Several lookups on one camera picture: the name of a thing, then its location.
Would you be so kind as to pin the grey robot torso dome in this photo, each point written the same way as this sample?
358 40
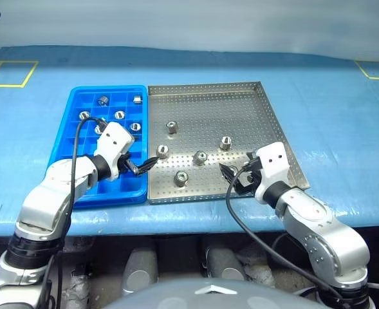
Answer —
208 299

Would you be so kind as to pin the perforated metal tray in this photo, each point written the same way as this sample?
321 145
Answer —
208 112

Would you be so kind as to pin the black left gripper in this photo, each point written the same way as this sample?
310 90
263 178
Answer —
126 162

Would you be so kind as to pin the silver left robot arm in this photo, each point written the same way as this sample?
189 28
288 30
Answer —
47 199

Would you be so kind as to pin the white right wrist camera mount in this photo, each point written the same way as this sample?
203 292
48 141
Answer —
273 161

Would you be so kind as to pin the blue plastic table cover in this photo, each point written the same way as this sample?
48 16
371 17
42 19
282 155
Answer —
337 128

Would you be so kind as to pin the metal nut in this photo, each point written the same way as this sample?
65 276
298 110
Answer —
171 127

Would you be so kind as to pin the grey rounded cylinder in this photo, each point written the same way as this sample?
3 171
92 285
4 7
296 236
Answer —
141 273
224 264

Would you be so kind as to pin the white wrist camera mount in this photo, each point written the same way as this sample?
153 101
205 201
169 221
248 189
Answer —
113 138
273 161

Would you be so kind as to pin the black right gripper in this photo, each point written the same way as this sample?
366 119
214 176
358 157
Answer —
252 177

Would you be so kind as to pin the blue compartment tray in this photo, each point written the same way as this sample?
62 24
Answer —
89 151

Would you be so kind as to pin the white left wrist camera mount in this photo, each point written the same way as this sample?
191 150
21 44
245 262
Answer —
113 138

